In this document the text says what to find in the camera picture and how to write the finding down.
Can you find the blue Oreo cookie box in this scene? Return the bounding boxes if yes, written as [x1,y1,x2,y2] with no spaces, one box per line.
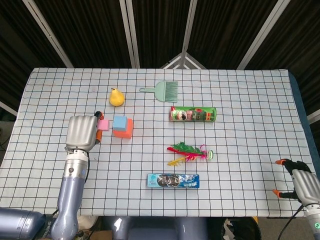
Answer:
[146,173,201,189]

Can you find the black folding partition screen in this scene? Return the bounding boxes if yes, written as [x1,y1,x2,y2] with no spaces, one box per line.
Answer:
[0,0,320,126]

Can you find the light blue checked tablecloth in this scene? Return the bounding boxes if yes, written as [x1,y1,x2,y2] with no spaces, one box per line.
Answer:
[0,67,313,218]

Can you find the colourful feather shuttlecock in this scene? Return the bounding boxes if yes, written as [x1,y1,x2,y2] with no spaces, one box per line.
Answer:
[166,141,215,167]

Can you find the small pink foam cube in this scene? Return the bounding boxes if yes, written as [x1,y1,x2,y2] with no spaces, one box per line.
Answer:
[97,119,111,131]

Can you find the white plastic bag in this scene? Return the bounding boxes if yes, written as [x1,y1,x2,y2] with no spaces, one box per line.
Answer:
[76,215,98,230]

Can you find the medium blue foam cube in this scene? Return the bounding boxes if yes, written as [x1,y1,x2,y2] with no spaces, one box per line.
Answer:
[112,115,128,132]

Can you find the grey-blue robot torso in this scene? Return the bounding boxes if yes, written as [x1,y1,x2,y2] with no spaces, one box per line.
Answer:
[99,216,210,240]

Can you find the brown cardboard box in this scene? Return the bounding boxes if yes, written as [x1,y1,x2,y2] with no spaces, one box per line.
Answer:
[77,226,113,240]

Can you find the white metal stand foot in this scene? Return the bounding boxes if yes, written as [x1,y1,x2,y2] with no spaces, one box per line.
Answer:
[159,51,207,70]

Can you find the green plastic comb brush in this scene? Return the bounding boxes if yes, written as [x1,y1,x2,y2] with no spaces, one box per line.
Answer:
[139,80,179,103]

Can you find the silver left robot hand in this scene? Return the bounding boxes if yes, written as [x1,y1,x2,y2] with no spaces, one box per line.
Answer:
[65,110,105,151]

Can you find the green Pringles can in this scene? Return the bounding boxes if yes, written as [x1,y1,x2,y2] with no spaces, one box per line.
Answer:
[170,105,217,123]

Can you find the large orange foam cube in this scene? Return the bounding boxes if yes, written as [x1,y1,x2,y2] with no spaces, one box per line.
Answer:
[112,118,134,140]

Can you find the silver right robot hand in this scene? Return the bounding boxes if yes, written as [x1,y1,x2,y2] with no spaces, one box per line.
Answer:
[272,158,320,206]

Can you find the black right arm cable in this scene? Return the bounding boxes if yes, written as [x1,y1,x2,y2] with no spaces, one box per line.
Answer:
[276,204,305,240]

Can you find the yellow plastic pear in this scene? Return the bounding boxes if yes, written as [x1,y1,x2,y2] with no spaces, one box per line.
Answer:
[109,87,125,107]

